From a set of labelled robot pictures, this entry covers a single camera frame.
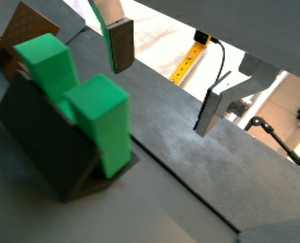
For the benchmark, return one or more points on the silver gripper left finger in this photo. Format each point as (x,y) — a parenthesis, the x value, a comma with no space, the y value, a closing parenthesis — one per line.
(118,32)

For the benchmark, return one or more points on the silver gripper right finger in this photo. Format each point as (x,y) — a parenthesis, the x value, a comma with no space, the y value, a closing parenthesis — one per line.
(253,77)

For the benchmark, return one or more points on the green U-shaped block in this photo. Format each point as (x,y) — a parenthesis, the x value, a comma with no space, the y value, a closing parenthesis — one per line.
(95,104)

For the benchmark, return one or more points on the black angle fixture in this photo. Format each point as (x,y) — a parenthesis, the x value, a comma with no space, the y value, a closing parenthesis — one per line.
(62,153)

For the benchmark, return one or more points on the brown T-shaped block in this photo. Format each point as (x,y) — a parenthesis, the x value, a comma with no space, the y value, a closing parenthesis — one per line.
(27,25)

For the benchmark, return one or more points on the yellow rail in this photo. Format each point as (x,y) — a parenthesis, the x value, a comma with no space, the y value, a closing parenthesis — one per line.
(187,63)

